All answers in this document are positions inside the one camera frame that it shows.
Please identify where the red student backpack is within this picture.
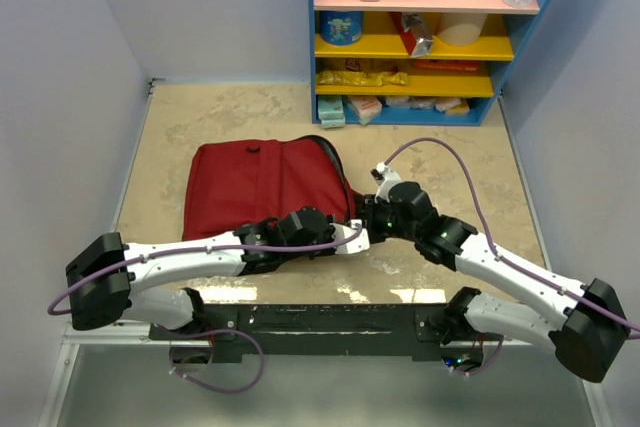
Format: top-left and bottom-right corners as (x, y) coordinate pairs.
(182, 135), (361, 241)

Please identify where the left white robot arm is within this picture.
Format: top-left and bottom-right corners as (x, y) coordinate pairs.
(65, 207), (336, 339)

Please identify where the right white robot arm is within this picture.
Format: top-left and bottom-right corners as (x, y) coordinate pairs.
(358, 182), (630, 383)

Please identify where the white orange tissue pack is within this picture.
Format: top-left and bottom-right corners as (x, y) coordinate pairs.
(345, 95), (383, 125)

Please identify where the yellow sponge pack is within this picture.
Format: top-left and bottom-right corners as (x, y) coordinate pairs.
(445, 99), (470, 116)

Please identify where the red silver snack bag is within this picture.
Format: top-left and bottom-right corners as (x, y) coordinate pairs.
(401, 12), (434, 58)

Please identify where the teal tissue box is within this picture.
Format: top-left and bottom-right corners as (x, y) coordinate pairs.
(317, 95), (346, 129)

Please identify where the yellow snack packet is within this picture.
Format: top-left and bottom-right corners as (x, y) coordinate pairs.
(316, 70), (409, 87)

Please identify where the orange flat box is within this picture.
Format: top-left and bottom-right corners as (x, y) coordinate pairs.
(412, 59), (484, 73)

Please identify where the blue shelf unit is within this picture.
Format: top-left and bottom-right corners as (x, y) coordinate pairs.
(308, 0), (550, 126)

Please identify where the blue cartoon tin can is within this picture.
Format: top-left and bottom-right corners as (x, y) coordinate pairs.
(319, 11), (364, 46)

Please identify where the white cylindrical container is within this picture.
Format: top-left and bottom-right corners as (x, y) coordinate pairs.
(437, 12), (488, 46)

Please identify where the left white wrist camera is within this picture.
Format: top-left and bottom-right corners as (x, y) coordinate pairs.
(331, 219), (371, 255)

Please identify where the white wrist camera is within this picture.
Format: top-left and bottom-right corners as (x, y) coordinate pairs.
(370, 162), (402, 201)
(331, 219), (371, 255)

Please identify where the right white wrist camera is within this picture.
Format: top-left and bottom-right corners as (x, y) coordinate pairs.
(370, 162), (402, 201)

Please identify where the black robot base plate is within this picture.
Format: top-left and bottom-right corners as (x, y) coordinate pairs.
(148, 302), (502, 364)

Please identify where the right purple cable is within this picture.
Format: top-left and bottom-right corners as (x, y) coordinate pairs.
(377, 137), (640, 377)

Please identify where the purple cable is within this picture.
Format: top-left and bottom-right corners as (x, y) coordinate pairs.
(47, 221), (364, 393)
(377, 137), (640, 377)

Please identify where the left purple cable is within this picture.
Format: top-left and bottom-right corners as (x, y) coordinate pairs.
(47, 221), (364, 393)

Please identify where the aluminium frame rail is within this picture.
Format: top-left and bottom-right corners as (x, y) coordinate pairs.
(39, 324), (612, 426)

